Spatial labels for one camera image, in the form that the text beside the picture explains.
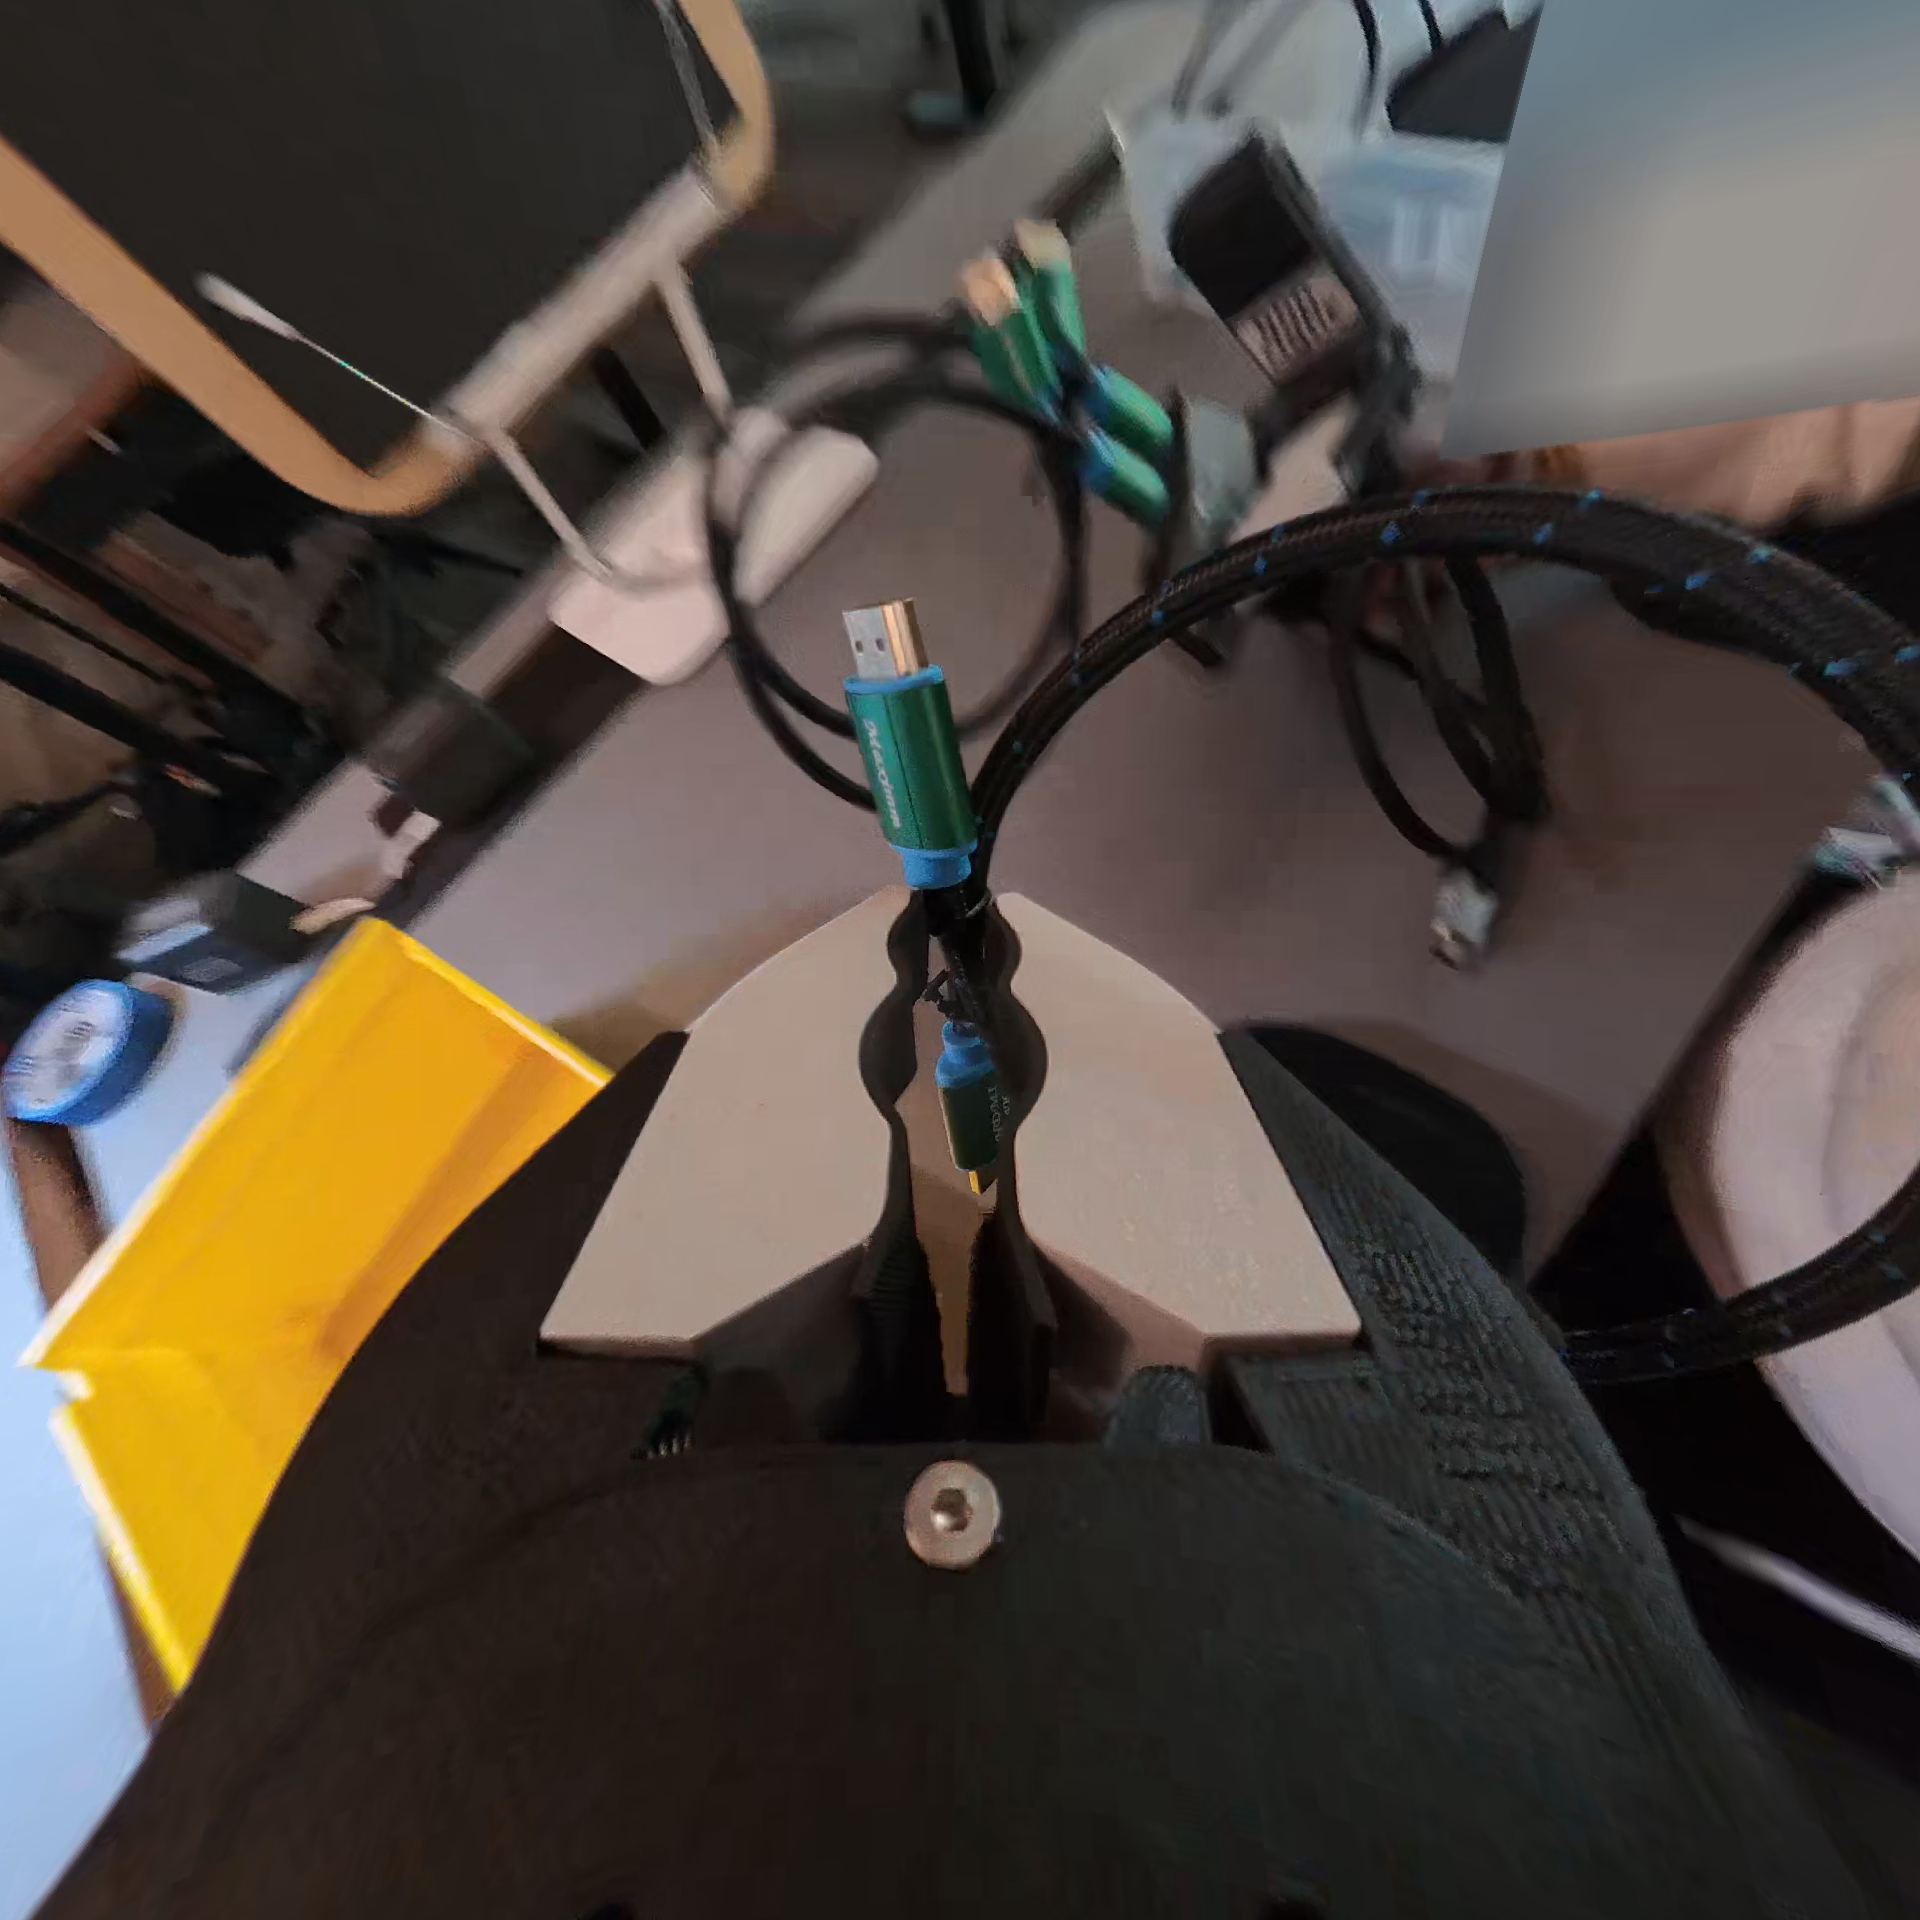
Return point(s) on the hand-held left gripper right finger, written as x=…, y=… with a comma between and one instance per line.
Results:
x=1172, y=1185

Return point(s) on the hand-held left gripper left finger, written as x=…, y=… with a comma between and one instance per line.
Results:
x=734, y=1185

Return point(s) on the yellow plastic bin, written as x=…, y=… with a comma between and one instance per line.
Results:
x=300, y=1201

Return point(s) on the person's right forearm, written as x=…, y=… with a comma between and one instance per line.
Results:
x=1800, y=465

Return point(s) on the grey desk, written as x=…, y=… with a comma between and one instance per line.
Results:
x=1201, y=841

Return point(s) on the small grey case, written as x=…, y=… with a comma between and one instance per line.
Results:
x=225, y=931

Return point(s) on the blue tape roll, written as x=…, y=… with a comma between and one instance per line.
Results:
x=83, y=1050

